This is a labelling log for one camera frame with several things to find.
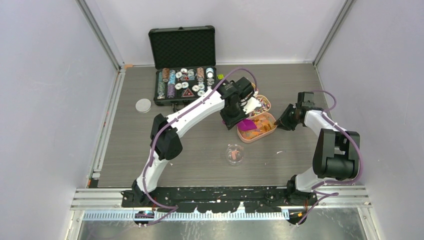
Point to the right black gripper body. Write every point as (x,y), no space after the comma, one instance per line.
(292,117)

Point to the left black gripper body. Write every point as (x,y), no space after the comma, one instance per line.
(231,116)

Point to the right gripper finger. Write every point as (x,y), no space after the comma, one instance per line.
(289,111)
(287,123)

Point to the magenta plastic scoop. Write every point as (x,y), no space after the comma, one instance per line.
(246,125)

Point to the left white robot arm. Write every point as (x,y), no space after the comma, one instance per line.
(167,131)

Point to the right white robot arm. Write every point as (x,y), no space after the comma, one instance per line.
(337,158)

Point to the pink tray popsicle candies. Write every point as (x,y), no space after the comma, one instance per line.
(265,125)

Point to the beige tray swirl lollipops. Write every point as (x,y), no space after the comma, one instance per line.
(265,106)

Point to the orange tray with lollipops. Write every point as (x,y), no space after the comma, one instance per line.
(256,91)

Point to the clear round plastic jar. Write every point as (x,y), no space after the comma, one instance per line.
(235,154)

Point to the black poker chip case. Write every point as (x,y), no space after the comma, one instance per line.
(185,63)

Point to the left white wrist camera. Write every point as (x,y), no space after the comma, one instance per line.
(249,104)

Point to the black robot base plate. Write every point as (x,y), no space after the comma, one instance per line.
(218,199)

